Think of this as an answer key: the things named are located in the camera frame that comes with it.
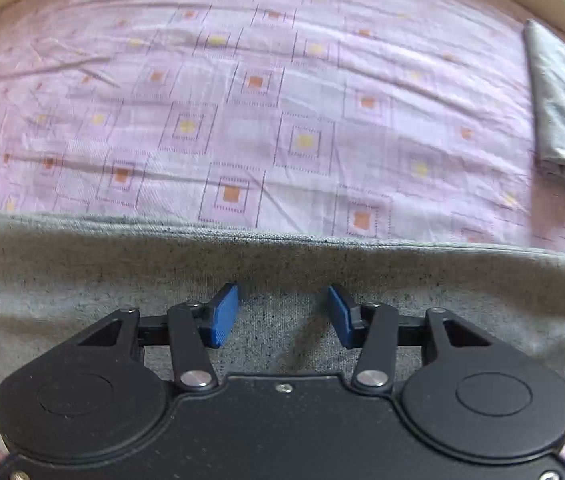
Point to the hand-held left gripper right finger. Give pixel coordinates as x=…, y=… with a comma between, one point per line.
x=340, y=316

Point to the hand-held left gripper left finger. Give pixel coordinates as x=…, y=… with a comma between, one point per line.
x=223, y=316

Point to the grey speckled pants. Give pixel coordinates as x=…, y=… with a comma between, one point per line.
x=87, y=285

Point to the pink patterned bed sheet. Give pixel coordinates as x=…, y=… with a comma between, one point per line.
x=312, y=85

